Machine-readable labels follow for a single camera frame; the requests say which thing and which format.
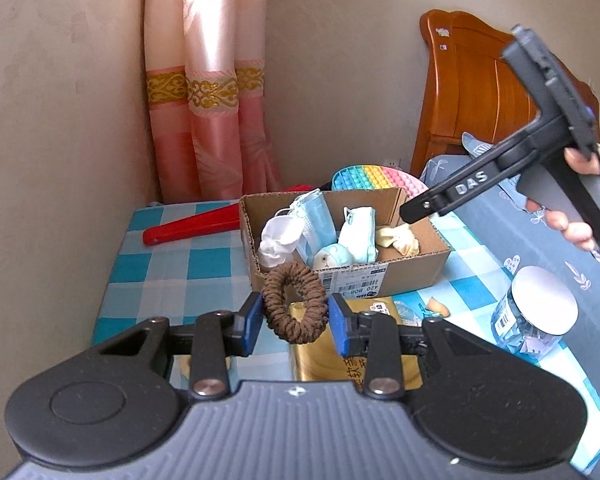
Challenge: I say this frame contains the blue face mask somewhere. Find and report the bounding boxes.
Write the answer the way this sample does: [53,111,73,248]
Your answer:
[289,189,339,269]

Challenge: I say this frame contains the brown hair scrunchie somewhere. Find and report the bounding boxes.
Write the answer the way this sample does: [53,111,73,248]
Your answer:
[262,262,329,346]

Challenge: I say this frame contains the wooden headboard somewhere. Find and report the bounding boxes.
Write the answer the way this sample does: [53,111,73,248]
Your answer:
[410,8,600,179]

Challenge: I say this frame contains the light blue plush toy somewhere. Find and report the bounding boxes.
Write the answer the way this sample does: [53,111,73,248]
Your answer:
[312,242,354,272]

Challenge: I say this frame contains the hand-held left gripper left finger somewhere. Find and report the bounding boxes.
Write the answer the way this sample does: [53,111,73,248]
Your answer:
[91,291,264,397]

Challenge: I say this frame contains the rainbow pop bubble toy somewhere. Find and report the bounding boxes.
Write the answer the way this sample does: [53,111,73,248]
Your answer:
[331,162,431,207]

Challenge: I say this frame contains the white face mask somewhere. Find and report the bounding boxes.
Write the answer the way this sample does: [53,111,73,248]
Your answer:
[258,209,307,269]
[337,206,379,264]

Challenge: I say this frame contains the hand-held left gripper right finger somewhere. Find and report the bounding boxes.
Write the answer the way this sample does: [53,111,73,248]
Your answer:
[328,292,502,397]

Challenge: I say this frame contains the floral blue pouch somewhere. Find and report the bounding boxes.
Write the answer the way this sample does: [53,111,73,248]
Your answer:
[393,297,452,329]

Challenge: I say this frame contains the clear jar with white lid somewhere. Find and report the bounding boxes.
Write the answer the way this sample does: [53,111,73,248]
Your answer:
[490,265,580,359]

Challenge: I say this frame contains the pink curtain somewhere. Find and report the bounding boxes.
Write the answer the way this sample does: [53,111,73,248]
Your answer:
[144,0,282,207]

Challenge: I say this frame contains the blue floral pillow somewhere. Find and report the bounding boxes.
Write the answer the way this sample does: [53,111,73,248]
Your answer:
[461,131,497,157]

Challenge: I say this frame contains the gold tissue pack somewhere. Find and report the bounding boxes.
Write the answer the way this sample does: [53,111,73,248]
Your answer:
[287,294,427,397]

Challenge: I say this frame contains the red folded fan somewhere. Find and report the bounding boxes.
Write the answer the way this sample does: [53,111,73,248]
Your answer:
[142,202,242,247]

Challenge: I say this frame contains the brown cardboard box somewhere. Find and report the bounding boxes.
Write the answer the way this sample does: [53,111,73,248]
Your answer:
[238,186,452,298]

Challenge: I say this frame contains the blue checked tablecloth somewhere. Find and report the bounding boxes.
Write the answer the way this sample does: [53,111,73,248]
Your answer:
[90,202,600,473]

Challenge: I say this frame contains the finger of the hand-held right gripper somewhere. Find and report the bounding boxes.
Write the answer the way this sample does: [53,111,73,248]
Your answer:
[399,187,450,222]

